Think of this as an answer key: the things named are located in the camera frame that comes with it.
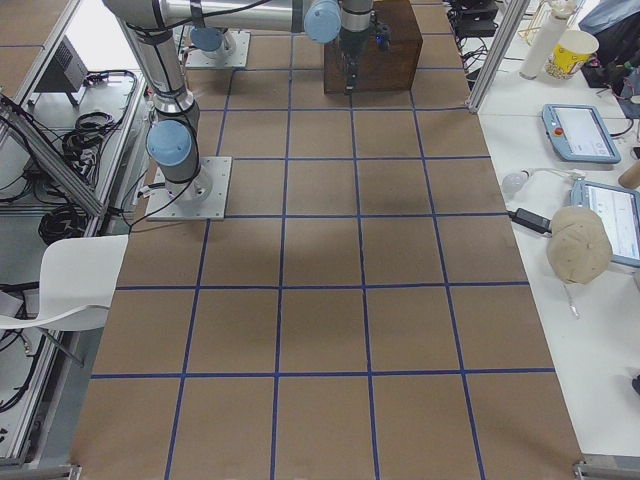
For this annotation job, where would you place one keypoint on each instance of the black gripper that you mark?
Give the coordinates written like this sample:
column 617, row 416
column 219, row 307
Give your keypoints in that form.
column 351, row 46

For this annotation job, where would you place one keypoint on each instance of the dark brown wooden cabinet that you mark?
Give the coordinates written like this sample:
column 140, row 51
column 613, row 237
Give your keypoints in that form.
column 381, row 71

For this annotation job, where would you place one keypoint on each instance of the white cylindrical bottle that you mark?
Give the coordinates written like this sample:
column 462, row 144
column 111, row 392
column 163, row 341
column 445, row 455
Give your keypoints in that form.
column 549, row 23

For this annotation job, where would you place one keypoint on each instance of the white light bulb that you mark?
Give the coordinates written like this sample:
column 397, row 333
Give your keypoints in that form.
column 514, row 182

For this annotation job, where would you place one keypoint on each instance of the yellow popcorn cup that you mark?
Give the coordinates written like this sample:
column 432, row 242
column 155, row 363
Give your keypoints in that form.
column 573, row 50

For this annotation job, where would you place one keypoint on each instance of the blue teach pendant far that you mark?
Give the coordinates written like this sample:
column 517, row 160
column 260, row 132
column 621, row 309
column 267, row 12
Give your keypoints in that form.
column 577, row 133

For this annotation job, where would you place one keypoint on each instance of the blue teach pendant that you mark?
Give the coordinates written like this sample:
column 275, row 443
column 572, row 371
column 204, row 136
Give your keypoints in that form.
column 577, row 133
column 618, row 209

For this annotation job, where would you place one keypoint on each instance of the black power adapter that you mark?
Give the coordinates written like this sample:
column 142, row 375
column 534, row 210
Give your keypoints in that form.
column 530, row 220

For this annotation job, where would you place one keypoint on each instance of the beige baseball cap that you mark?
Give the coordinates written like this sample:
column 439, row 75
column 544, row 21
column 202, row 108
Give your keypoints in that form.
column 579, row 249

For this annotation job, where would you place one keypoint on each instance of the brown cardboard tube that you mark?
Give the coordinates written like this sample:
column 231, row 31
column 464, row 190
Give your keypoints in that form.
column 630, row 179

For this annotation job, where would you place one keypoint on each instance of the blue teach pendant near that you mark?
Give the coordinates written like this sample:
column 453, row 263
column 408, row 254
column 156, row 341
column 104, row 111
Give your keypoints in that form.
column 618, row 209

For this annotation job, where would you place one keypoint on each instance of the white plastic chair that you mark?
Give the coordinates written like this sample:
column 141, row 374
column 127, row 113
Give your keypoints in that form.
column 77, row 282

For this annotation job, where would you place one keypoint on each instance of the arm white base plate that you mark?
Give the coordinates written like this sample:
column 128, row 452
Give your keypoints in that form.
column 232, row 53
column 204, row 198

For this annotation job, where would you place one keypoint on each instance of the aluminium frame post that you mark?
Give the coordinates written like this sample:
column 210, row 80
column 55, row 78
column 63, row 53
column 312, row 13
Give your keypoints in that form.
column 506, row 31

